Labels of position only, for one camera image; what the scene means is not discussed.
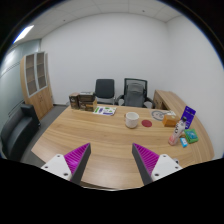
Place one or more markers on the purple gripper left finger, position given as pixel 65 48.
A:
pixel 70 166

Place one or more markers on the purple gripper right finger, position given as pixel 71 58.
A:
pixel 152 166

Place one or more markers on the pink white drink bottle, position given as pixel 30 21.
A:
pixel 179 128

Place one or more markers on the blue small packet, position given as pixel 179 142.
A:
pixel 183 142

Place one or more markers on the red round coaster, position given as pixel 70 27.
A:
pixel 146 123

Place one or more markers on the orange tissue box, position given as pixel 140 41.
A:
pixel 170 120

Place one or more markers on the green small box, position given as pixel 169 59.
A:
pixel 191 136

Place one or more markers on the white ceramic mug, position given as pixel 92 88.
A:
pixel 131 119

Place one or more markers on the round grey plate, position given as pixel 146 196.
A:
pixel 158 114

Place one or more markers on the brown cardboard box lower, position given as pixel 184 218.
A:
pixel 88 105

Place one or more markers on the white printed paper sheet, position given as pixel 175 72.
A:
pixel 104 110

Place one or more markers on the black leather sofa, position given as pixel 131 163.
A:
pixel 18 132

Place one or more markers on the purple standing card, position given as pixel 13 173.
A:
pixel 189 114

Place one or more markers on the wooden side cabinet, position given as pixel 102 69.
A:
pixel 167 100

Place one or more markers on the dark brown small box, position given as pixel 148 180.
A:
pixel 74 100

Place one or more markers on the dark box on top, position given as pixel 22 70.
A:
pixel 87 96

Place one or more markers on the grey mesh office chair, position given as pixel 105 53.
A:
pixel 135 93

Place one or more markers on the black office chair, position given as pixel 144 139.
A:
pixel 105 91

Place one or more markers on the tall wooden bookcase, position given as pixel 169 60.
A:
pixel 35 84

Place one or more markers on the ceiling light panel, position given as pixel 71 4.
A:
pixel 23 34

